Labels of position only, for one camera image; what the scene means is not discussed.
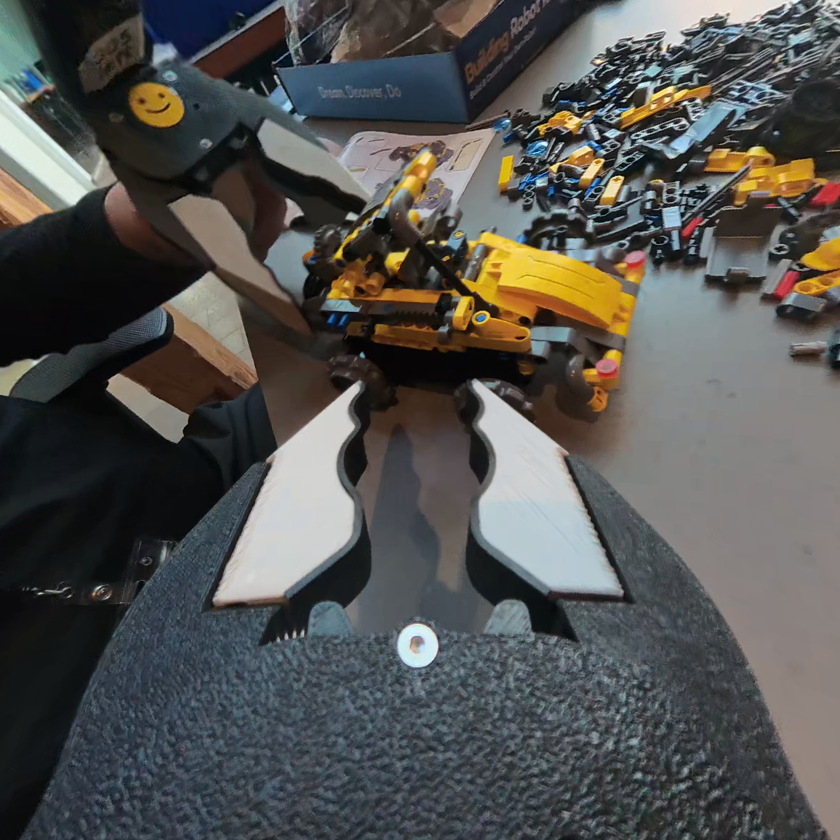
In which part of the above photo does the yellow toy brick vehicle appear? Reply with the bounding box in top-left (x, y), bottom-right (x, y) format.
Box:
top-left (302, 147), bottom-right (641, 424)

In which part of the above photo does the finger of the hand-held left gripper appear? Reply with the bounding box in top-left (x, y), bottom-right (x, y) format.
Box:
top-left (121, 172), bottom-right (319, 345)
top-left (256, 118), bottom-right (373, 228)

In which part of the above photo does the person's left forearm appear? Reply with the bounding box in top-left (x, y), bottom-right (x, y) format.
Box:
top-left (0, 187), bottom-right (211, 365)

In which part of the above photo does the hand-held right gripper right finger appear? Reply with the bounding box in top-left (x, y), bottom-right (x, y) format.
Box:
top-left (465, 379), bottom-right (626, 635)

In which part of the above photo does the blue and green panel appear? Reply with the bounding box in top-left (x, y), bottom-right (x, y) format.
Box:
top-left (141, 0), bottom-right (283, 50)

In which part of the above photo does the person's left hand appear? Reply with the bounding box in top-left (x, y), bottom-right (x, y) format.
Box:
top-left (105, 161), bottom-right (290, 271)

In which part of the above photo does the black office chair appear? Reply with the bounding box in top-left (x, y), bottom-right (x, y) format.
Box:
top-left (10, 308), bottom-right (175, 403)

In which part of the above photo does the brown wooden beam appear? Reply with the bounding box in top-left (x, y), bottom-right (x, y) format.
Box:
top-left (0, 167), bottom-right (258, 413)

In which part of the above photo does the dark blue cardboard kit box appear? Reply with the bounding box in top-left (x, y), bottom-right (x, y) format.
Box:
top-left (276, 0), bottom-right (592, 124)

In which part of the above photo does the open instruction booklet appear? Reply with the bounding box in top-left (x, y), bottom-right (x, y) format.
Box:
top-left (338, 128), bottom-right (496, 217)

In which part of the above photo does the pile of dark brick pieces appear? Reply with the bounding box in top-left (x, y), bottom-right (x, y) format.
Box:
top-left (495, 0), bottom-right (840, 322)

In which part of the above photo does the person's black jacket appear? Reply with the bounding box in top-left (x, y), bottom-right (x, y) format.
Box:
top-left (0, 381), bottom-right (277, 840)

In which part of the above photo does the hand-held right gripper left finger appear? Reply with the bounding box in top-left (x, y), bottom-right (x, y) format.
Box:
top-left (211, 381), bottom-right (373, 632)

